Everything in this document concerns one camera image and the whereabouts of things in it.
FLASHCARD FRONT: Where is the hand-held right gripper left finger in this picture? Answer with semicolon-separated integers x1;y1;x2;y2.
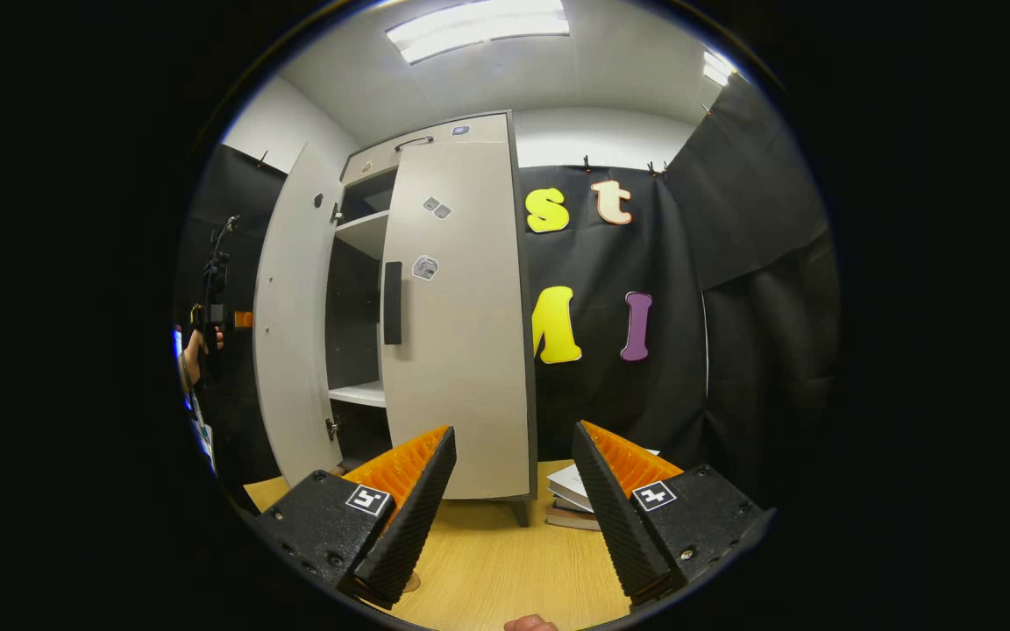
251;425;458;607

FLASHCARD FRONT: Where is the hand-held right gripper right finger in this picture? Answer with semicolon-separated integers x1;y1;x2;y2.
572;421;773;607

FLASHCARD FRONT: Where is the grey cabinet door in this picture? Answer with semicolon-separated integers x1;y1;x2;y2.
380;138;532;502
252;143;348;489

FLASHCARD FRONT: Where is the grey cabinet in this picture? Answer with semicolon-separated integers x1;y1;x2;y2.
325;110;539;527

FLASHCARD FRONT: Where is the white cabinet shelf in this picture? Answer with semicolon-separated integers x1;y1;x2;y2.
328;379;388;409
334;210;390;261

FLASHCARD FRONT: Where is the grey cabinet drawer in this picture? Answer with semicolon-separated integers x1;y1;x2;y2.
340;112;510;187

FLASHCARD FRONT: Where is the dark book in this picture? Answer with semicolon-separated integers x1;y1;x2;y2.
544;500;602;532

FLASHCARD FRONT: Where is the white cover book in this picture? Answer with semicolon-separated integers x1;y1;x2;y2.
546;449;662;514

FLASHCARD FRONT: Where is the person's clothing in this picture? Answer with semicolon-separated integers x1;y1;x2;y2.
176;386;218;479

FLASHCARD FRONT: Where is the black backdrop cloth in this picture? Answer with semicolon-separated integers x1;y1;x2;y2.
174;74;843;509

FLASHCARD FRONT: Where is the large ceiling light panel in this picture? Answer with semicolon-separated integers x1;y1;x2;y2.
385;0;572;65

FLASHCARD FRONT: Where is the small ceiling light panel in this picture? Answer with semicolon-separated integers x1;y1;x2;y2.
702;48;736;87

